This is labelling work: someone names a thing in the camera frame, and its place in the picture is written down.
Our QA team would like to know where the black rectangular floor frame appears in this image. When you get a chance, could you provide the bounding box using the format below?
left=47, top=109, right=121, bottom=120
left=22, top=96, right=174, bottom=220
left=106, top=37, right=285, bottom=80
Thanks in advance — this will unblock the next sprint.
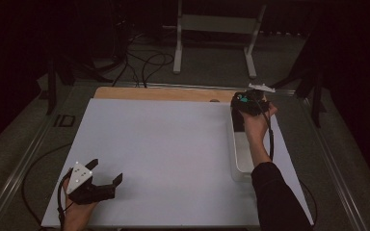
left=52, top=114, right=76, bottom=128

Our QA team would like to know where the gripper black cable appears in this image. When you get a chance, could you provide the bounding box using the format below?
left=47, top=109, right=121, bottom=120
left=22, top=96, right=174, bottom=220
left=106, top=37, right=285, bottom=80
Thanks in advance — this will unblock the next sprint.
left=57, top=167, right=73, bottom=231
left=253, top=99, right=276, bottom=162

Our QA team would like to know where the black tripod stand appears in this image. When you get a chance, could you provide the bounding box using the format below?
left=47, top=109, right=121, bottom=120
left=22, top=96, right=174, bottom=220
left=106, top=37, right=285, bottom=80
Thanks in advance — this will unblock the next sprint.
left=46, top=57, right=75, bottom=116
left=269, top=68, right=327, bottom=128

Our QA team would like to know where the grey metal stand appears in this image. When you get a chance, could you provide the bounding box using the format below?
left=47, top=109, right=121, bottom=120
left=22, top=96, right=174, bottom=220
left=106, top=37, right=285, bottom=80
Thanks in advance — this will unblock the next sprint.
left=172, top=0, right=268, bottom=80

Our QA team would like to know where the white table mat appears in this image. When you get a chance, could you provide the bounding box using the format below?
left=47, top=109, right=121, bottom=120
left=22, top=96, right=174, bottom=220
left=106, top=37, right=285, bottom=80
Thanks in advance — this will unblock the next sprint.
left=40, top=97, right=314, bottom=229

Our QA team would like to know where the person's left hand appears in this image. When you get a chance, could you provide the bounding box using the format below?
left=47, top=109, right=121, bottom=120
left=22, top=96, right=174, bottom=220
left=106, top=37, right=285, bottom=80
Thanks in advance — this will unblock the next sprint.
left=62, top=177, right=99, bottom=231

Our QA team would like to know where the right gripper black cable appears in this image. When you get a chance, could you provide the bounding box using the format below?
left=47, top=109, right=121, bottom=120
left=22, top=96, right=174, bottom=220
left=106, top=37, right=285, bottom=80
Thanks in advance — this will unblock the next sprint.
left=253, top=99, right=276, bottom=162

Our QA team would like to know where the black floor cable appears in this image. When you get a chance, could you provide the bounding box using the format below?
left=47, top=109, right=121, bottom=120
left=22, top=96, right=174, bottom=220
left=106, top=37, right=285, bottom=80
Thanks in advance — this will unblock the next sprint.
left=21, top=142, right=73, bottom=227
left=140, top=52, right=175, bottom=89
left=298, top=179, right=318, bottom=225

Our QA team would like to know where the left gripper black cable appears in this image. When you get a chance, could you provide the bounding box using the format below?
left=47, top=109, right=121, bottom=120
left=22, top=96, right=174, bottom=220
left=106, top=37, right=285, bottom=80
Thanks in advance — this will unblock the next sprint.
left=57, top=167, right=73, bottom=231

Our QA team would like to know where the white plastic container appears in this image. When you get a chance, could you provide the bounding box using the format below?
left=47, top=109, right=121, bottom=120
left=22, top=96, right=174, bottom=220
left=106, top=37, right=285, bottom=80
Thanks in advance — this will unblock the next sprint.
left=226, top=107, right=264, bottom=183

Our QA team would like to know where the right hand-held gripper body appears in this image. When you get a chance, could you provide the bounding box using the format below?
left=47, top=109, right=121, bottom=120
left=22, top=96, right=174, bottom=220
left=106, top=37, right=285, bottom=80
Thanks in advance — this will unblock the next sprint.
left=234, top=82, right=277, bottom=116

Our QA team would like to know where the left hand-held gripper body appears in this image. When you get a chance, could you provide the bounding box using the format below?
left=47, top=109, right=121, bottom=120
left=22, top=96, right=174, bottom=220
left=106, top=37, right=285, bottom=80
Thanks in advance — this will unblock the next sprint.
left=66, top=161, right=117, bottom=206

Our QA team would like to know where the person's right hand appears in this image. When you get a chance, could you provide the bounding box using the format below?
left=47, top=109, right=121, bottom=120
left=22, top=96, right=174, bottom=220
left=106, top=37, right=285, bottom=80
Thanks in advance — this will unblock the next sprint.
left=241, top=101, right=278, bottom=145

